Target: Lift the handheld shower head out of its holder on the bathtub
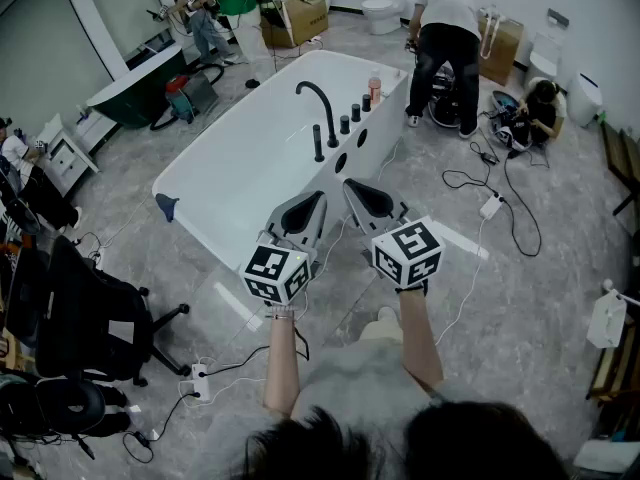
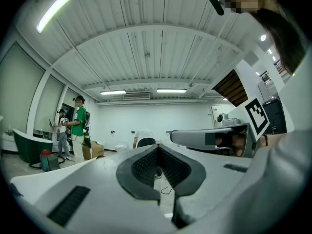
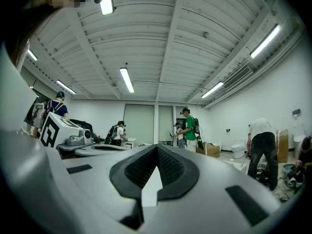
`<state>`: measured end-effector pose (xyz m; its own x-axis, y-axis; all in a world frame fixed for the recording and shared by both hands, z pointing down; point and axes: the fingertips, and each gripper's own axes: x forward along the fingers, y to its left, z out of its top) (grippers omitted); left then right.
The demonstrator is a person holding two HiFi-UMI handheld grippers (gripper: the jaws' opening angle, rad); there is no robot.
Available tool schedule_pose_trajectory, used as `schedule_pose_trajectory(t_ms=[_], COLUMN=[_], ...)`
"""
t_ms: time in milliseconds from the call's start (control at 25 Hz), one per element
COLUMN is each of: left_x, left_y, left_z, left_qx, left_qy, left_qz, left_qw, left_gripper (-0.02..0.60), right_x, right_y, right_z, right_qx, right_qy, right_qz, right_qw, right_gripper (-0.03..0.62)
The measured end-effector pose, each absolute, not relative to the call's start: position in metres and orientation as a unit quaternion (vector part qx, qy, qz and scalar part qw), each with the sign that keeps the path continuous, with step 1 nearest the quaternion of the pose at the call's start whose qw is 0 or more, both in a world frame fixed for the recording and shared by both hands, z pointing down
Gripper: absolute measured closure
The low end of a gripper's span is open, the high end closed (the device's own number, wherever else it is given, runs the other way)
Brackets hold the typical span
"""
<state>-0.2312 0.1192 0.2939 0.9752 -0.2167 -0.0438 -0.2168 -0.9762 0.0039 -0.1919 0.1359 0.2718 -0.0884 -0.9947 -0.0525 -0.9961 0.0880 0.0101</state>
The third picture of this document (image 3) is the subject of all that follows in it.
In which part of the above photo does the tall cardboard box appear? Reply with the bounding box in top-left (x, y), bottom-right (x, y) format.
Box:
top-left (277, 129), bottom-right (290, 163)

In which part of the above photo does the ceiling air vent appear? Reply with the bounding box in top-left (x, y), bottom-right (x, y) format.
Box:
top-left (222, 65), bottom-right (253, 91)

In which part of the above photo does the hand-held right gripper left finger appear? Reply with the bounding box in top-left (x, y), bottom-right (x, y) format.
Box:
top-left (60, 144), bottom-right (158, 234)

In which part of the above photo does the window roller blind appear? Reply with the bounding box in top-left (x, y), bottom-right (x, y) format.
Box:
top-left (158, 105), bottom-right (174, 142)
top-left (123, 103), bottom-right (156, 145)

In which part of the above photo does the white toilet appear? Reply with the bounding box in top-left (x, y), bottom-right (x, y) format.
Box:
top-left (292, 124), bottom-right (306, 143)
top-left (231, 138), bottom-right (246, 159)

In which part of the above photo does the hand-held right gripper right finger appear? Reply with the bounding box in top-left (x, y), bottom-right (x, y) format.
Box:
top-left (141, 144), bottom-right (281, 234)

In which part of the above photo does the black backpack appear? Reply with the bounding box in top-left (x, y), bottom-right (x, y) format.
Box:
top-left (295, 135), bottom-right (312, 168)

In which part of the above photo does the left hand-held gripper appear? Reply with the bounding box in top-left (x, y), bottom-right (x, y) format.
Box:
top-left (40, 112), bottom-right (129, 157)

